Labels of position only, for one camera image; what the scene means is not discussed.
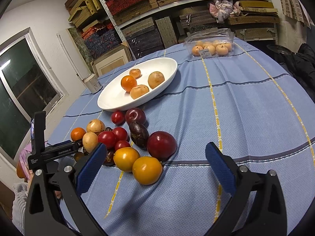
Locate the large red plum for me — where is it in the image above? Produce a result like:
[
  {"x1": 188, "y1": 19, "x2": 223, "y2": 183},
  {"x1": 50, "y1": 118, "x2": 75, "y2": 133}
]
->
[{"x1": 147, "y1": 131, "x2": 178, "y2": 161}]

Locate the blue striped tablecloth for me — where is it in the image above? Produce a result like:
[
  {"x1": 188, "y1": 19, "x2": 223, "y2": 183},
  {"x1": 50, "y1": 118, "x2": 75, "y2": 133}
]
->
[{"x1": 47, "y1": 36, "x2": 315, "y2": 236}]

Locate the white framed window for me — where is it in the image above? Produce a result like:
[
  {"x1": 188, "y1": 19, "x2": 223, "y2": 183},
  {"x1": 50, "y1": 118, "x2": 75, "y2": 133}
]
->
[{"x1": 0, "y1": 27, "x2": 65, "y2": 160}]

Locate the yellow orange round fruit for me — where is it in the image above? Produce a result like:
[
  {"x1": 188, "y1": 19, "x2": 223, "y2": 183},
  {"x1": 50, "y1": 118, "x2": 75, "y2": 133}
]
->
[
  {"x1": 113, "y1": 147, "x2": 141, "y2": 173},
  {"x1": 132, "y1": 156, "x2": 163, "y2": 185}
]

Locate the dark red plum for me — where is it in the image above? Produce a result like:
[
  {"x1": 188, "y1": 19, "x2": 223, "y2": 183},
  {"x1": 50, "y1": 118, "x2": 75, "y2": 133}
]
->
[{"x1": 125, "y1": 108, "x2": 146, "y2": 125}]

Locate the pale orange persimmon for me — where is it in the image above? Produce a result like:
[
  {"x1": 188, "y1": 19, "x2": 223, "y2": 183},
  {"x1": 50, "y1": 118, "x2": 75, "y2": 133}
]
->
[{"x1": 130, "y1": 85, "x2": 150, "y2": 100}]

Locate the white tin can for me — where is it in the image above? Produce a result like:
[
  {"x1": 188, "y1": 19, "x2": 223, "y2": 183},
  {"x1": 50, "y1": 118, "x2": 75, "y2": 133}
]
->
[{"x1": 82, "y1": 73, "x2": 103, "y2": 94}]

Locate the dark purple passion fruit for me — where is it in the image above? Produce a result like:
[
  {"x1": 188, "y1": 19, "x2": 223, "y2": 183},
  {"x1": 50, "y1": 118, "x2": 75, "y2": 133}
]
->
[{"x1": 129, "y1": 121, "x2": 150, "y2": 149}]

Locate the white leaning panel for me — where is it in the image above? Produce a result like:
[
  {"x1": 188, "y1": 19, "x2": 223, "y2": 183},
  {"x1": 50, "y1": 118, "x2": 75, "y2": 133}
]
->
[{"x1": 57, "y1": 31, "x2": 83, "y2": 80}]

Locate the pink purple cloth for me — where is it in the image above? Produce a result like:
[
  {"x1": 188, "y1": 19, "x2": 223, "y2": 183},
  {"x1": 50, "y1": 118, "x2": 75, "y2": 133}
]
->
[{"x1": 20, "y1": 143, "x2": 33, "y2": 170}]

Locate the stack of dark grey boxes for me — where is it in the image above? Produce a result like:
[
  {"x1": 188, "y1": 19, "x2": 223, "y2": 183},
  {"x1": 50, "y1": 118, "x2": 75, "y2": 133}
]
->
[{"x1": 122, "y1": 17, "x2": 165, "y2": 57}]

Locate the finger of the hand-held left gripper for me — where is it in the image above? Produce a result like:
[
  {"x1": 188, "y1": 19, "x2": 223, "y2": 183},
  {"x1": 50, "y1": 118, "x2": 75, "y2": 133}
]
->
[{"x1": 70, "y1": 139, "x2": 83, "y2": 154}]

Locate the upright grey woven box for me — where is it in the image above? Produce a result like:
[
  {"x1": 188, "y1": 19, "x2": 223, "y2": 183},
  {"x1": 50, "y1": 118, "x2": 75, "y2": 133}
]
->
[{"x1": 155, "y1": 17, "x2": 178, "y2": 48}]

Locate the dark jacket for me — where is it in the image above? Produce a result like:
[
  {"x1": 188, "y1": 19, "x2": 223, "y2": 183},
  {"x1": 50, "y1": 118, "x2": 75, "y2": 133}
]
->
[{"x1": 278, "y1": 43, "x2": 315, "y2": 91}]

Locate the white oval dish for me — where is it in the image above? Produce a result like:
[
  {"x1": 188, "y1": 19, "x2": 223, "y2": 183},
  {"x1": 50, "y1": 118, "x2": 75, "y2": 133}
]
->
[{"x1": 97, "y1": 57, "x2": 178, "y2": 112}]

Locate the cardboard box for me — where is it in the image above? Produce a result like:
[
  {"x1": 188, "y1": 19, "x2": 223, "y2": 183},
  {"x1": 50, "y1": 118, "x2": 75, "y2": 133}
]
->
[{"x1": 90, "y1": 42, "x2": 133, "y2": 77}]

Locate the group of packed persimmons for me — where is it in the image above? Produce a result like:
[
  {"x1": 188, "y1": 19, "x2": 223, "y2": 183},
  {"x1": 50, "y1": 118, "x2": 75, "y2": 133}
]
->
[{"x1": 192, "y1": 40, "x2": 232, "y2": 57}]

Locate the checked beige cloth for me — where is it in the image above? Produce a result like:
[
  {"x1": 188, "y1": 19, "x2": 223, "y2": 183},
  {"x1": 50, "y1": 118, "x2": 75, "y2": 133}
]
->
[{"x1": 274, "y1": 0, "x2": 312, "y2": 27}]

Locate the stack of olive woven boxes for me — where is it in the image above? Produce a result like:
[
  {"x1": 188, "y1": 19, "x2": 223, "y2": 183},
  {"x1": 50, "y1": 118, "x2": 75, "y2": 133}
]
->
[{"x1": 65, "y1": 0, "x2": 102, "y2": 29}]

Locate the stack of brown flat boxes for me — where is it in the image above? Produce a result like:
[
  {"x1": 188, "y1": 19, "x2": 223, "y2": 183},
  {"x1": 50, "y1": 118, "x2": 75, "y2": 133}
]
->
[{"x1": 228, "y1": 0, "x2": 280, "y2": 41}]

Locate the dark bowl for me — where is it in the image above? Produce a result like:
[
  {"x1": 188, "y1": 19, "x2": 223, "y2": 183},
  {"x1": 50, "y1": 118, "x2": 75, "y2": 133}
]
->
[{"x1": 266, "y1": 44, "x2": 292, "y2": 54}]

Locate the orange round object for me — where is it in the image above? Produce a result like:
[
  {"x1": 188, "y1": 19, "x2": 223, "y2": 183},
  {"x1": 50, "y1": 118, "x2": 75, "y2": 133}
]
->
[{"x1": 16, "y1": 161, "x2": 26, "y2": 179}]

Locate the green marbled panel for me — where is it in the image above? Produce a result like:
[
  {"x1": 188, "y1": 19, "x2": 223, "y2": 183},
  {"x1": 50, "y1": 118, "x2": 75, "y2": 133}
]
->
[{"x1": 67, "y1": 27, "x2": 93, "y2": 63}]

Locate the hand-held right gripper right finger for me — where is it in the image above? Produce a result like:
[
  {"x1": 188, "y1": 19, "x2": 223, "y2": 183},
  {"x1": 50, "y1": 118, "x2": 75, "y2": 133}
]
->
[{"x1": 205, "y1": 142, "x2": 288, "y2": 236}]

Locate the pink cloth bundle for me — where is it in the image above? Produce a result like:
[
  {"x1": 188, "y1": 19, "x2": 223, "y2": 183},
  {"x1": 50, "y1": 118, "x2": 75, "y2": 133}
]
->
[{"x1": 208, "y1": 0, "x2": 240, "y2": 24}]

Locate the stack of blue patterned boxes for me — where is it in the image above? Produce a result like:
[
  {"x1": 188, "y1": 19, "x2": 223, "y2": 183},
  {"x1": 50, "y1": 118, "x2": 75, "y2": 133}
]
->
[{"x1": 82, "y1": 22, "x2": 122, "y2": 58}]

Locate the stack of grey brown boxes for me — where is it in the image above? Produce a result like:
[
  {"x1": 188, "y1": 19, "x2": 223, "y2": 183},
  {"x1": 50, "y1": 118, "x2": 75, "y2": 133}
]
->
[{"x1": 172, "y1": 6, "x2": 217, "y2": 42}]

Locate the white metal shelf rack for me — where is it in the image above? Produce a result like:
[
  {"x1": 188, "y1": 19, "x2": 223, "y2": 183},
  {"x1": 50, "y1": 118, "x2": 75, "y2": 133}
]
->
[{"x1": 87, "y1": 0, "x2": 280, "y2": 62}]

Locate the tan round fruit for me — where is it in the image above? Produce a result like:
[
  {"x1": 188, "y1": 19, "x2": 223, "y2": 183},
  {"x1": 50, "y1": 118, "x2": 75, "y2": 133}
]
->
[
  {"x1": 148, "y1": 71, "x2": 165, "y2": 89},
  {"x1": 82, "y1": 132, "x2": 99, "y2": 153},
  {"x1": 86, "y1": 119, "x2": 106, "y2": 135}
]

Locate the orange tangerine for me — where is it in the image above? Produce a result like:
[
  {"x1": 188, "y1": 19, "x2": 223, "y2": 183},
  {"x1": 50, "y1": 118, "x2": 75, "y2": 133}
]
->
[
  {"x1": 70, "y1": 127, "x2": 87, "y2": 142},
  {"x1": 120, "y1": 75, "x2": 138, "y2": 92}
]

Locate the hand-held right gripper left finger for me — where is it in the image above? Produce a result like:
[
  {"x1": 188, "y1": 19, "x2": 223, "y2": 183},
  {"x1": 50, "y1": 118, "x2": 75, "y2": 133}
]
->
[{"x1": 24, "y1": 143, "x2": 108, "y2": 236}]

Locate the clear plastic clamshell box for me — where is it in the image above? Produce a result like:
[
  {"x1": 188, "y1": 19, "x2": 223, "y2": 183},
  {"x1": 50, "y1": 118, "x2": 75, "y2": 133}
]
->
[{"x1": 183, "y1": 28, "x2": 235, "y2": 58}]

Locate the red tomato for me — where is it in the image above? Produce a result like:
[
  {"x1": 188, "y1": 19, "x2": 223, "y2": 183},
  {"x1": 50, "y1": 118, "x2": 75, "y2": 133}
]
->
[
  {"x1": 111, "y1": 110, "x2": 125, "y2": 125},
  {"x1": 114, "y1": 140, "x2": 131, "y2": 151},
  {"x1": 98, "y1": 131, "x2": 118, "y2": 150},
  {"x1": 112, "y1": 127, "x2": 129, "y2": 142}
]

